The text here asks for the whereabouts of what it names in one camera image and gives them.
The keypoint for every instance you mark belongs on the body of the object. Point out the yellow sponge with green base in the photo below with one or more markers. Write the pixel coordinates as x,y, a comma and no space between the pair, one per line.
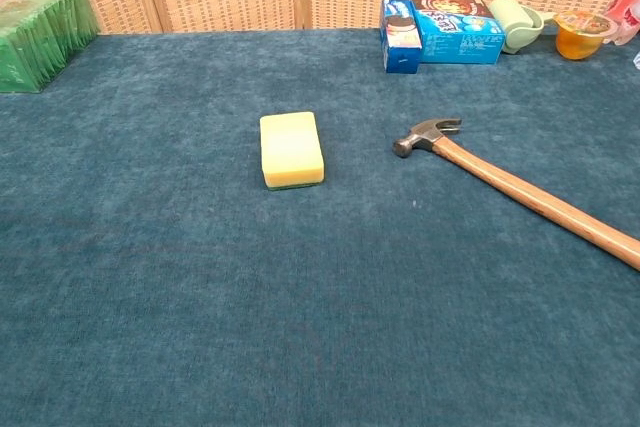
291,149

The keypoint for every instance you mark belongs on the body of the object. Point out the teal tablecloth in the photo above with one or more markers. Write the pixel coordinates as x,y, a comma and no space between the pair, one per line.
300,272

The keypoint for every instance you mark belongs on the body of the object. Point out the blue Oreo cookie box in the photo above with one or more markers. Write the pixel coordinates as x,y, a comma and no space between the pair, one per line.
400,37

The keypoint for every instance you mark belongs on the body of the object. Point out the blue and brown snack box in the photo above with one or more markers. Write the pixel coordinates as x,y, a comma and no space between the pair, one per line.
460,32

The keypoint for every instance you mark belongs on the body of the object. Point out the pale green plastic cup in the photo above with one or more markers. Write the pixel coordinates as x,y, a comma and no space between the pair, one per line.
515,22

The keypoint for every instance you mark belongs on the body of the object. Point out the orange jelly cup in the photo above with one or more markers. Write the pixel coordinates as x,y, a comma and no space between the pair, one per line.
580,37

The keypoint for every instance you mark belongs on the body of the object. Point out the green plastic-wrapped package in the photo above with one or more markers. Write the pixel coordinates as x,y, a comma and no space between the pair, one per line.
40,32

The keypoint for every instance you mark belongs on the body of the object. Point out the pink and white plastic bag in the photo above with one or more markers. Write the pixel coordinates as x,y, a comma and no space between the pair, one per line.
626,12

